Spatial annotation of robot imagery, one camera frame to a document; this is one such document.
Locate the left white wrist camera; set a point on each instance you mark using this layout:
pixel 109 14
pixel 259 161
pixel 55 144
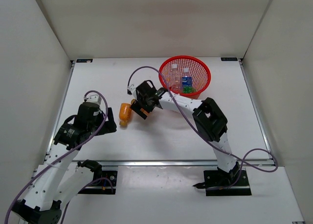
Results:
pixel 96 99

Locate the green plastic bottle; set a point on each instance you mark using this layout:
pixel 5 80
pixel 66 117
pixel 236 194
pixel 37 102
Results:
pixel 188 89

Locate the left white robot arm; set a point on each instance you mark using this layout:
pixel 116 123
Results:
pixel 47 196

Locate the black table label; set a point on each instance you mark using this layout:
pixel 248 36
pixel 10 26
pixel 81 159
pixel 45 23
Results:
pixel 84 60
pixel 229 59

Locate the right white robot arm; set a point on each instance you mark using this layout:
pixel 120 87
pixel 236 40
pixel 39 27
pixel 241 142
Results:
pixel 209 119

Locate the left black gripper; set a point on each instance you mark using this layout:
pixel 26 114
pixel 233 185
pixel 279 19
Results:
pixel 110 125

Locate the large clear plastic bottle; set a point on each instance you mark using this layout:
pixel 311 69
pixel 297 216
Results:
pixel 175 78

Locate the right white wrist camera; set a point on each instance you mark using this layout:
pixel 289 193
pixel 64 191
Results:
pixel 131 90

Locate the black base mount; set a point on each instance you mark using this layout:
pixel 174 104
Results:
pixel 216 184
pixel 103 184

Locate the red plastic mesh basket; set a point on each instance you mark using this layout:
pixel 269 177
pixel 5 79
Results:
pixel 198 70

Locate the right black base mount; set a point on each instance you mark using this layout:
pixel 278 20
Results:
pixel 216 184

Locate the orange juice bottle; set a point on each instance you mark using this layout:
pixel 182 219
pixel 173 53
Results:
pixel 124 114

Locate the right black table label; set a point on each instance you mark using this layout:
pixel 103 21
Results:
pixel 229 59

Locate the left black table label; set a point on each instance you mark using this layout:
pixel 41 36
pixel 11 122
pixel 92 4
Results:
pixel 84 60

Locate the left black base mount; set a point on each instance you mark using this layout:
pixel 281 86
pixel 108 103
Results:
pixel 103 184

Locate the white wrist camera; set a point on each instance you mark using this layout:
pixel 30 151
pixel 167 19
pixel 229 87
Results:
pixel 131 90
pixel 96 99

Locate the clear bottle blue label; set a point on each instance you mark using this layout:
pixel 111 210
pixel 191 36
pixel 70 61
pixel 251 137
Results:
pixel 186 80

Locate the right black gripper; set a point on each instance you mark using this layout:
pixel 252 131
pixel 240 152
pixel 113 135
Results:
pixel 137 106

